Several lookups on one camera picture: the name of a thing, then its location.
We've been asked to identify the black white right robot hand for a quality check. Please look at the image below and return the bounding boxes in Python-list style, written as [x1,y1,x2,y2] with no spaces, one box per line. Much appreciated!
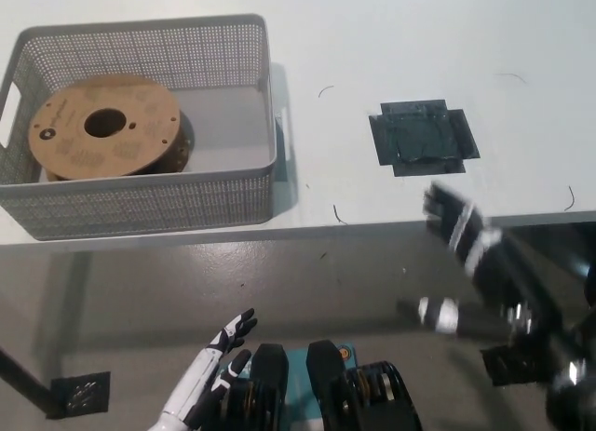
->
[398,182,560,340]

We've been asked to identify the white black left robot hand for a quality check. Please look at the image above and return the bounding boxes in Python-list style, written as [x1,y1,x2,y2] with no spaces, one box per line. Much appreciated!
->
[159,307,259,426]

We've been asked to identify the cardboard filament spool black filament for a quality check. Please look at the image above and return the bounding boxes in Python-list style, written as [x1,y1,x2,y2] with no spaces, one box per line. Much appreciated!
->
[27,74,196,182]

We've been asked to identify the black teal robot torso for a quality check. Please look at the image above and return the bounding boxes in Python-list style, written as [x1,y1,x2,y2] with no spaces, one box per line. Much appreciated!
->
[218,340,423,431]

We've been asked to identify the black tape patch on table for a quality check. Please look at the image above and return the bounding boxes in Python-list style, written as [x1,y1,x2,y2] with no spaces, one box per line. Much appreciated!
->
[368,98,481,178]

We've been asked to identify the black table leg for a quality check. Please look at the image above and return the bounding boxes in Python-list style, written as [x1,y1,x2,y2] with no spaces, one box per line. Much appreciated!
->
[0,346,53,398]

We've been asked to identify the grey perforated plastic basket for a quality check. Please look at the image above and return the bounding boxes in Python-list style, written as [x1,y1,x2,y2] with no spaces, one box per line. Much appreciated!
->
[0,13,286,242]

